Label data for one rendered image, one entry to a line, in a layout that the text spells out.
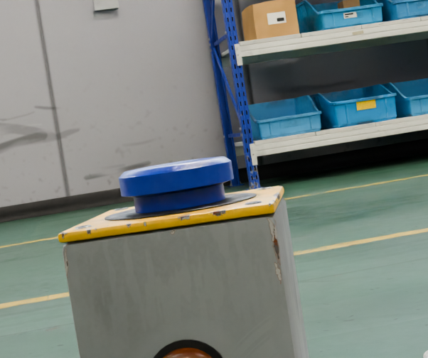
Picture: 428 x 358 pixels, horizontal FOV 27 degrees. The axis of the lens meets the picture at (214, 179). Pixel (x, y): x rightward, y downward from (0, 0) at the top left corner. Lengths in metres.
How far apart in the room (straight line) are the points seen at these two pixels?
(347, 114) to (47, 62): 1.81
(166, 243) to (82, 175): 5.13
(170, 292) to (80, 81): 5.16
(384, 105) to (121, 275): 4.73
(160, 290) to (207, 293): 0.01
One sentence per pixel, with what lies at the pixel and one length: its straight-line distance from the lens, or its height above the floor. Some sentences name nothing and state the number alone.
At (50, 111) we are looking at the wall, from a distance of 5.42.
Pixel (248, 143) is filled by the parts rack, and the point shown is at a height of 0.25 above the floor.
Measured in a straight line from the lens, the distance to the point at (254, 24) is 4.89.
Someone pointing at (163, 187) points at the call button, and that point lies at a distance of 0.29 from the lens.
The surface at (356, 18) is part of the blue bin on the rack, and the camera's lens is 5.03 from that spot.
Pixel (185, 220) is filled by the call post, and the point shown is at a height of 0.31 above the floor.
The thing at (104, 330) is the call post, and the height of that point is 0.28.
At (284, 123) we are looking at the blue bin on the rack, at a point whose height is 0.33.
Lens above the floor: 0.34
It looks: 3 degrees down
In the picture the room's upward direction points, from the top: 9 degrees counter-clockwise
